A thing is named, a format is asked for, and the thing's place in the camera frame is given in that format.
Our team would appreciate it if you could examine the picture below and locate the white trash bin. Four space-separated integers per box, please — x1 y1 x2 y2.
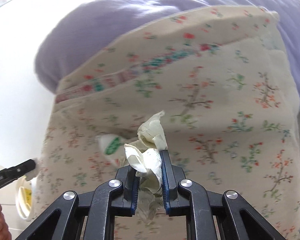
15 176 37 222

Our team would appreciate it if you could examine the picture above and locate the lavender quilt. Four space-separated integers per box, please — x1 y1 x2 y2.
34 0 300 96

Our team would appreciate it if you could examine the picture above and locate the crushed white AD bottle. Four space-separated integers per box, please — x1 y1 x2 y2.
95 134 126 167

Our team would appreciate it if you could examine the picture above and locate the white tissue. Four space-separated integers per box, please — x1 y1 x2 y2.
124 111 167 224

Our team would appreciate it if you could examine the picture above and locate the floral beige bedspread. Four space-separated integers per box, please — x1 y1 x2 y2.
34 6 300 239

